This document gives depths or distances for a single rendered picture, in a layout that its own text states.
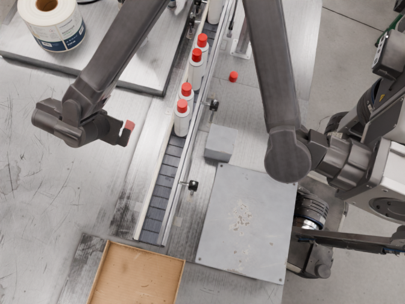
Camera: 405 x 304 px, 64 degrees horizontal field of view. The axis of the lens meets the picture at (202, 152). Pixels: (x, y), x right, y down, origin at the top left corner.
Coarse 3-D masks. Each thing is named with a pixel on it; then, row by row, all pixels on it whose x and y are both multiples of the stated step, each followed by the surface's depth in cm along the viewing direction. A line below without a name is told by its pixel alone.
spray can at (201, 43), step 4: (200, 36) 108; (204, 36) 108; (200, 40) 108; (204, 40) 108; (196, 44) 111; (200, 44) 109; (204, 44) 109; (208, 44) 112; (200, 48) 111; (204, 48) 111; (208, 48) 112; (204, 52) 112; (204, 56) 114; (204, 60) 117; (204, 64) 119; (204, 68) 122; (204, 72) 125
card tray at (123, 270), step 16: (112, 256) 105; (128, 256) 106; (144, 256) 106; (160, 256) 106; (96, 272) 100; (112, 272) 104; (128, 272) 104; (144, 272) 104; (160, 272) 105; (176, 272) 105; (96, 288) 102; (112, 288) 102; (128, 288) 102; (144, 288) 103; (160, 288) 103; (176, 288) 103
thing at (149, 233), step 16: (224, 16) 138; (208, 32) 134; (192, 112) 121; (176, 144) 116; (176, 160) 114; (160, 176) 111; (160, 192) 109; (160, 208) 107; (144, 224) 105; (160, 224) 105; (144, 240) 103
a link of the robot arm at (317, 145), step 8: (296, 136) 54; (304, 136) 56; (312, 136) 54; (320, 136) 55; (304, 144) 53; (312, 144) 52; (320, 144) 52; (312, 152) 53; (320, 152) 53; (312, 160) 54; (320, 160) 53; (312, 168) 54
